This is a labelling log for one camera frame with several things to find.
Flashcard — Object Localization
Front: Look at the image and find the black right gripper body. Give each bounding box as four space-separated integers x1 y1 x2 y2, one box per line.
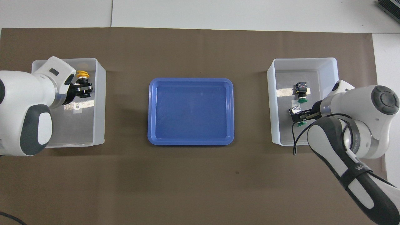
309 99 323 121

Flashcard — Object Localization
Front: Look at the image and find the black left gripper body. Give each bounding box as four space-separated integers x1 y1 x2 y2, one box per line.
64 82 80 105

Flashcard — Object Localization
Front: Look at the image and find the green push button switch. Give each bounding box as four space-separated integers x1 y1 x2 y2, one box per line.
288 106 308 127
295 82 308 103

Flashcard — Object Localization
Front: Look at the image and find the yellow push button switch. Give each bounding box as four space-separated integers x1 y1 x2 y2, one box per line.
76 70 91 89

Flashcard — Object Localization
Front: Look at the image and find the translucent white plastic box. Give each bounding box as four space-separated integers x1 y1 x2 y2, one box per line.
267 57 339 146
31 57 107 148

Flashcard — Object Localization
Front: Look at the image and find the blue plastic tray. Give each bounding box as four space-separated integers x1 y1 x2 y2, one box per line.
147 78 234 146

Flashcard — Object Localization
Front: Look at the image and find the grey ribbed device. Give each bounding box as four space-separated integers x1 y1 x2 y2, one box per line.
377 0 400 16

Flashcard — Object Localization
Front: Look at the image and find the brown paper table mat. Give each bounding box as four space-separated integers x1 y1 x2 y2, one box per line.
0 27 387 225

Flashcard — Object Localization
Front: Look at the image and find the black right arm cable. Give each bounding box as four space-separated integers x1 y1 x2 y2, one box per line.
292 113 355 156

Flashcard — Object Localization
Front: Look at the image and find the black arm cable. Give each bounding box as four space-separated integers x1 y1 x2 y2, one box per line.
292 113 355 156
0 212 28 225

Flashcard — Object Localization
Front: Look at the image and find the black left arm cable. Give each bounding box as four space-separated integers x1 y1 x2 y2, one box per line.
0 212 28 225

